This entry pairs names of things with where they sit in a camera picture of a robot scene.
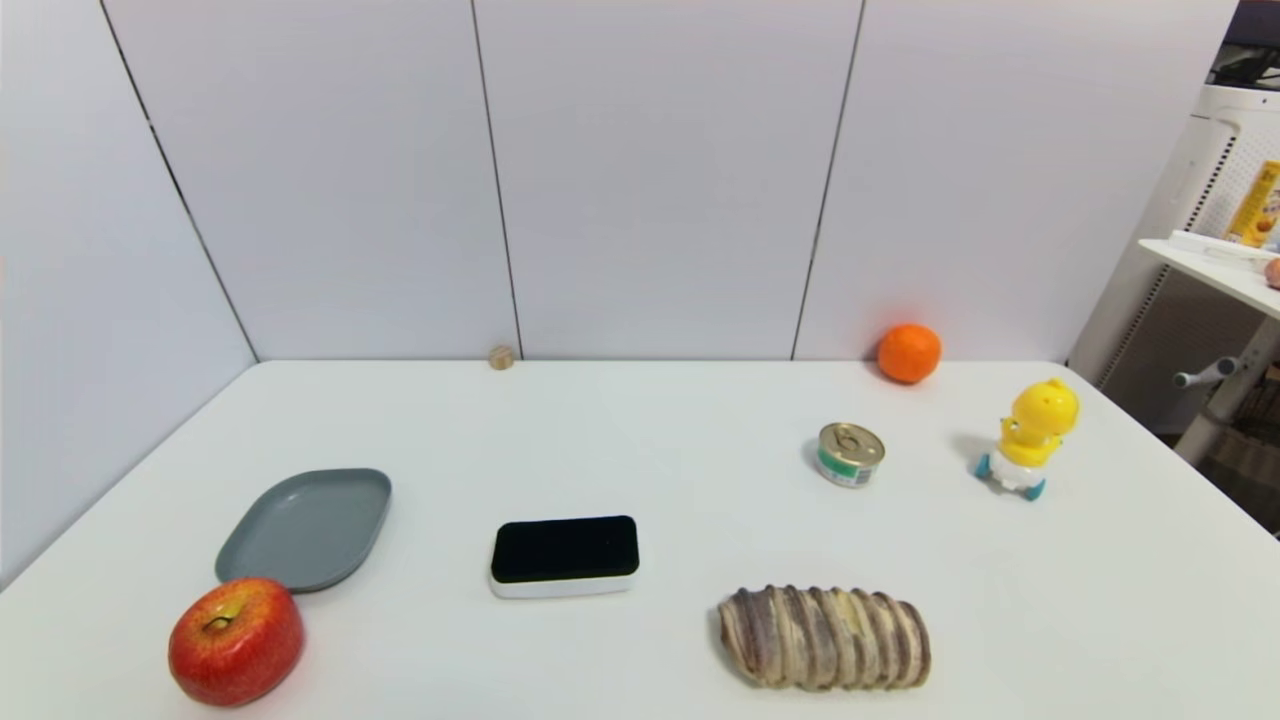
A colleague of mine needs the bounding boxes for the red apple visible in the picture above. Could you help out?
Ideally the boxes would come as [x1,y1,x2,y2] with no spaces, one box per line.
[167,577,306,709]

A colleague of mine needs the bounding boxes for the black and white eraser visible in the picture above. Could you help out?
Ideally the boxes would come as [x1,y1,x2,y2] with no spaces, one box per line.
[488,515,641,600]

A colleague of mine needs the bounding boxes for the small tin can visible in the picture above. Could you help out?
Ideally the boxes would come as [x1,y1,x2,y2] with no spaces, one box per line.
[814,421,887,490]

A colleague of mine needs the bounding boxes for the orange fruit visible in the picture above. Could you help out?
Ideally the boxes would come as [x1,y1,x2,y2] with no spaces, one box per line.
[876,322,944,386]

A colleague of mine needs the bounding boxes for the striped bread loaf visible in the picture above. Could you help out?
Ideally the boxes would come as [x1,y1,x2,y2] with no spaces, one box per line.
[716,584,933,693]

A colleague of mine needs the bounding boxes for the grey square plate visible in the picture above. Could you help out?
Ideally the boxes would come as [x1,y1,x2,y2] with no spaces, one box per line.
[214,467,393,595]

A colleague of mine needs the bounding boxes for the yellow duck toy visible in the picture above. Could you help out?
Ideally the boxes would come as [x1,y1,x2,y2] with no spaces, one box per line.
[974,377,1083,502]

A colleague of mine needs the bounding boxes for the white pegboard cabinet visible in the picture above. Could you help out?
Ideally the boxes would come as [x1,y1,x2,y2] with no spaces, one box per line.
[1066,82,1280,401]

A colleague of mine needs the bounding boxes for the white side table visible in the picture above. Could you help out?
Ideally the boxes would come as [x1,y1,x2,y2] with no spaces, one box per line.
[1138,230,1280,468]

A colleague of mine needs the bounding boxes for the yellow box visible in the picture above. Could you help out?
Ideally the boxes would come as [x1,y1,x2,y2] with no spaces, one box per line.
[1226,159,1280,249]

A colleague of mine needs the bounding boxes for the grey table handle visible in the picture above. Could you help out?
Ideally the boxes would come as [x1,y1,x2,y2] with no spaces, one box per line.
[1172,355,1263,391]

